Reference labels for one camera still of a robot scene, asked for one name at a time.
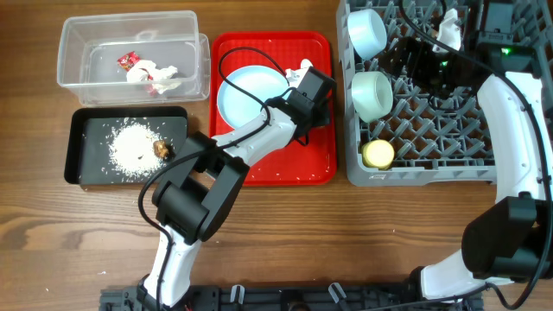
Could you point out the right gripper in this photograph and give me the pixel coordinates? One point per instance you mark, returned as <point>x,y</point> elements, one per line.
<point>421,51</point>

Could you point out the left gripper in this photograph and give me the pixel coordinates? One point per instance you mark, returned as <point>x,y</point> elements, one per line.
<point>325,112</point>

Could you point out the mint green bowl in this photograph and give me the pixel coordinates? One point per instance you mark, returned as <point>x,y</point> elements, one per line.
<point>372,95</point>

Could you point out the light blue bowl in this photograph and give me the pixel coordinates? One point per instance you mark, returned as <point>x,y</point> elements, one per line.
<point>367,33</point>

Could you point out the light blue plate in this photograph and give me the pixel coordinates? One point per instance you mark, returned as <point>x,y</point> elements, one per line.
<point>238,109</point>

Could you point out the yellow plastic cup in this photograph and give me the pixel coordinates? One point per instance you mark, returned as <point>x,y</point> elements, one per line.
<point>377,154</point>

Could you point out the white tissue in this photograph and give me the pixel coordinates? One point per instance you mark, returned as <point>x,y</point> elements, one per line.
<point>161,82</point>

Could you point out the brown food chunk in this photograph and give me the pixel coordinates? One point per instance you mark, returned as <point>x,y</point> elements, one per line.
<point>161,149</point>

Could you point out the white rice pile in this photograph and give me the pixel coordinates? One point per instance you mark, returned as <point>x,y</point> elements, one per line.
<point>130,150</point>

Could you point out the white plastic spoon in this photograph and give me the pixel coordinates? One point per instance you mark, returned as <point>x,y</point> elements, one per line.
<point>306,63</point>

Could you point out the red snack wrapper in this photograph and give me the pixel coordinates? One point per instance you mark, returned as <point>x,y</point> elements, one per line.
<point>128,60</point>

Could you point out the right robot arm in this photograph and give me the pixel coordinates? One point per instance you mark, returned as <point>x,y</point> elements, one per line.
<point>512,241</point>

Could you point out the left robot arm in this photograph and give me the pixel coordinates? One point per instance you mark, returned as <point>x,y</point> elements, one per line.
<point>195,193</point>

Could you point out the grey dishwasher rack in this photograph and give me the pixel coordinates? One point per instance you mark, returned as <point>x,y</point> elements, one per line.
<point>434,139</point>

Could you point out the black waste tray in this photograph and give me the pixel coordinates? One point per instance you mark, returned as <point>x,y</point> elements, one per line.
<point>86,155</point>

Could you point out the red serving tray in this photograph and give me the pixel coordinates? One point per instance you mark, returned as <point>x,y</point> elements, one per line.
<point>313,164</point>

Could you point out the clear plastic bin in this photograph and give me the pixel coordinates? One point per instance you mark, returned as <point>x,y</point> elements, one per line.
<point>90,47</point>

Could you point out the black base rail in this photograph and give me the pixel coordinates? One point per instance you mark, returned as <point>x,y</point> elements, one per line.
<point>333,297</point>

